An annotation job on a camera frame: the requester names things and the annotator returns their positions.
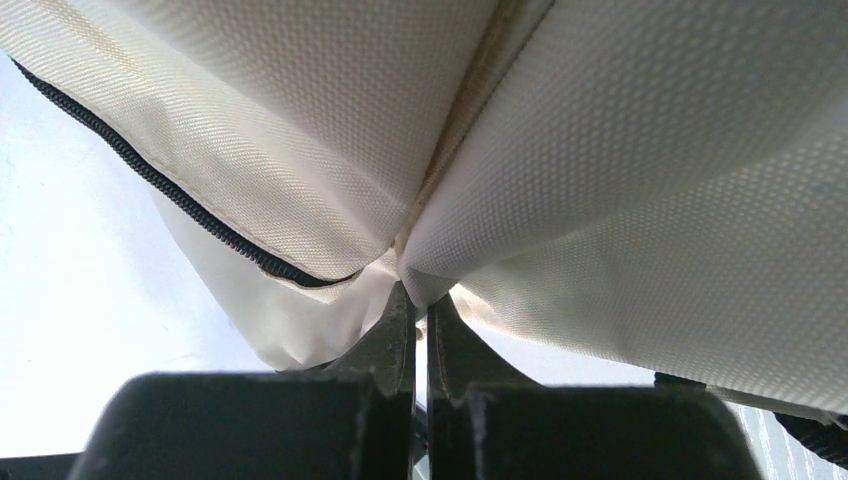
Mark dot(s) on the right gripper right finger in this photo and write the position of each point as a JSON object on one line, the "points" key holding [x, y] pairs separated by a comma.
{"points": [[488, 420]]}

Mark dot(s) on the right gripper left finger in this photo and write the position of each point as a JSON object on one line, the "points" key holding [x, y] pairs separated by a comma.
{"points": [[349, 420]]}

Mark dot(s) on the beige canvas student bag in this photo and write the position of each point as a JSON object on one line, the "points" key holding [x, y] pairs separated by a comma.
{"points": [[658, 183]]}

